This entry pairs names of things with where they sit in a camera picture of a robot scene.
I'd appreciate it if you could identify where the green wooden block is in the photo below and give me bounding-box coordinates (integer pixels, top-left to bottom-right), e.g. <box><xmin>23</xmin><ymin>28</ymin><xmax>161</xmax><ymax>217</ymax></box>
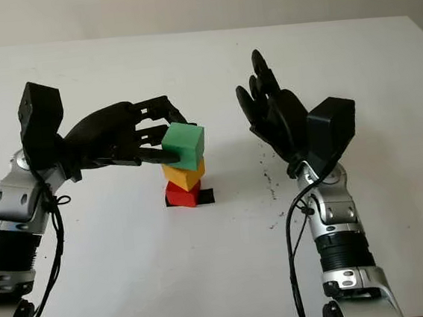
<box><xmin>159</xmin><ymin>119</ymin><xmax>209</xmax><ymax>175</ymax></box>

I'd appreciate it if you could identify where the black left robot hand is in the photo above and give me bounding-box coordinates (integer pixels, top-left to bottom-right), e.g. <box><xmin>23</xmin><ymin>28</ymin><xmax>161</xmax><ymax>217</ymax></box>
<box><xmin>54</xmin><ymin>91</ymin><xmax>202</xmax><ymax>183</ymax></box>

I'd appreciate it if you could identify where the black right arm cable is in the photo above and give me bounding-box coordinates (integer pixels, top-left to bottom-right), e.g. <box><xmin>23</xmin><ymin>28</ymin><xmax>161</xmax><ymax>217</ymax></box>
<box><xmin>280</xmin><ymin>177</ymin><xmax>336</xmax><ymax>317</ymax></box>

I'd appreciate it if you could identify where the red wooden block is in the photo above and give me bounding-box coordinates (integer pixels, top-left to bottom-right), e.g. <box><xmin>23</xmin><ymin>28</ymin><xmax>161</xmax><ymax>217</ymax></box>
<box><xmin>164</xmin><ymin>178</ymin><xmax>205</xmax><ymax>210</ymax></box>

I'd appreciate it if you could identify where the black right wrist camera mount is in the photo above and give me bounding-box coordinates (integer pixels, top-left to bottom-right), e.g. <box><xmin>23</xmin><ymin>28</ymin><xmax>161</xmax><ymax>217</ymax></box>
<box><xmin>295</xmin><ymin>95</ymin><xmax>363</xmax><ymax>186</ymax></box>

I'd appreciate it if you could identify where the black tape strip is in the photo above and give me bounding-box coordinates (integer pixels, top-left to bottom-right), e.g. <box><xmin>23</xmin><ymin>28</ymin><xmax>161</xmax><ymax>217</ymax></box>
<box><xmin>165</xmin><ymin>188</ymin><xmax>216</xmax><ymax>209</ymax></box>

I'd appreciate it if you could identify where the yellow wooden block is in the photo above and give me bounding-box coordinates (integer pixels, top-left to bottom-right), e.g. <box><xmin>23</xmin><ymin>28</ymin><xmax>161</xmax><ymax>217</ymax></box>
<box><xmin>162</xmin><ymin>157</ymin><xmax>207</xmax><ymax>194</ymax></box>

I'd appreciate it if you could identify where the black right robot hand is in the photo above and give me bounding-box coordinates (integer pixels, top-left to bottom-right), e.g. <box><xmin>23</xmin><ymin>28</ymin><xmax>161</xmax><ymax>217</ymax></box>
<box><xmin>231</xmin><ymin>44</ymin><xmax>316</xmax><ymax>182</ymax></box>

